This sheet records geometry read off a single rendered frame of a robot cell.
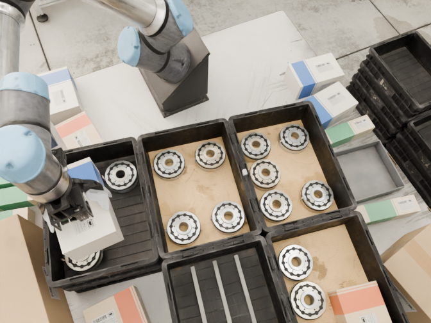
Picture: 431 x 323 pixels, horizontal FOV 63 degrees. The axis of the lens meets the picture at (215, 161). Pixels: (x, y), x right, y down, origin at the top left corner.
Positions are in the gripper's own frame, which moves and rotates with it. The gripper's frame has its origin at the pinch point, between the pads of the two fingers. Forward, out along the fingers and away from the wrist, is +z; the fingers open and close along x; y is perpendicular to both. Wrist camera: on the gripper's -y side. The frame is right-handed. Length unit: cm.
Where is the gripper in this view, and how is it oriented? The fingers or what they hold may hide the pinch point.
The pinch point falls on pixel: (80, 206)
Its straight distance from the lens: 89.7
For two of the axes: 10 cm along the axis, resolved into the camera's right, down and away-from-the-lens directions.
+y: 4.3, 8.3, -3.5
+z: -0.4, 4.1, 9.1
